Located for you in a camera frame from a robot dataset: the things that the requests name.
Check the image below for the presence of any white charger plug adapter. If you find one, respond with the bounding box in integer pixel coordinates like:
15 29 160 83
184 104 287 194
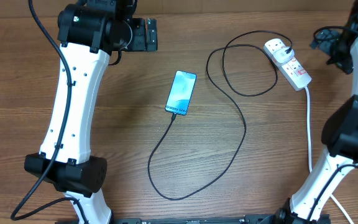
273 47 295 64

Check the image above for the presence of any white power strip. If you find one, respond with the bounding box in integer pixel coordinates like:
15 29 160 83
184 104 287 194
264 39 311 91

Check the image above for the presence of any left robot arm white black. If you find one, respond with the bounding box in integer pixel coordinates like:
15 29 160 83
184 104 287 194
24 1 158 223

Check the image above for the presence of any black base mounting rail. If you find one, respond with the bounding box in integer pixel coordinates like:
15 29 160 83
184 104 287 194
54 213 331 224

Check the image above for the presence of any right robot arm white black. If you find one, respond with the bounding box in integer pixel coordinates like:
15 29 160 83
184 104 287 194
261 1 358 223

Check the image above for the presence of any Galaxy S24+ smartphone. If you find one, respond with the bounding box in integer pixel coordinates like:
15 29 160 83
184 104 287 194
165 70 197 116

